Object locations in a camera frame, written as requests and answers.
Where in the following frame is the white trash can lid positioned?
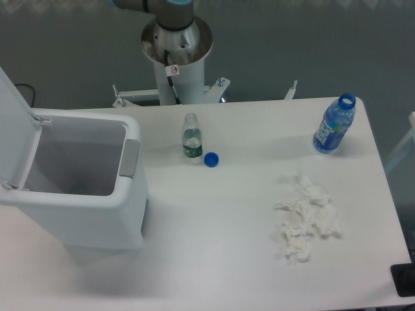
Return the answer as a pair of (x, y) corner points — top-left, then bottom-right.
(1, 71), (42, 189)

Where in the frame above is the clear small bottle cap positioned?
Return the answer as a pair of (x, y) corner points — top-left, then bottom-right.
(172, 148), (184, 158)

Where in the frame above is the crumpled white tissue pile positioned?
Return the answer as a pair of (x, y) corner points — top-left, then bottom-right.
(274, 169), (342, 264)

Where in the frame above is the black device at corner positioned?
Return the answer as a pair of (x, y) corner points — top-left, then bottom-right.
(390, 263), (414, 297)

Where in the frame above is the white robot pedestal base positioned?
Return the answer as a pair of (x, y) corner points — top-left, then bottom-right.
(112, 16), (299, 108)

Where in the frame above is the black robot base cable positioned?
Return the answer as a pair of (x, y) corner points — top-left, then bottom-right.
(163, 49), (181, 105)

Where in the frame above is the white trash can body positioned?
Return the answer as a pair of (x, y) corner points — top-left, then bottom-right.
(1, 109), (148, 249)

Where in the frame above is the blue plastic drink bottle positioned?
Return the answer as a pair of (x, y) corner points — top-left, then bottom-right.
(313, 93), (356, 154)

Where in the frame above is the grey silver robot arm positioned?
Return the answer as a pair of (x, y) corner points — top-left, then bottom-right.
(108, 0), (195, 31)

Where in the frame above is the white frame at right edge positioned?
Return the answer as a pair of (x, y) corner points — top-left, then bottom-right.
(383, 112), (414, 176)

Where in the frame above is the small clear plastic bottle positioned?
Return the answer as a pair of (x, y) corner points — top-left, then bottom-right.
(181, 113), (203, 163)

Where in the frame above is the blue bottle cap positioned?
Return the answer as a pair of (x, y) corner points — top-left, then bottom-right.
(204, 152), (219, 168)

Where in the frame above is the black floor cable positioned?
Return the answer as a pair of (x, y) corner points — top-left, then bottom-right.
(14, 83), (36, 108)

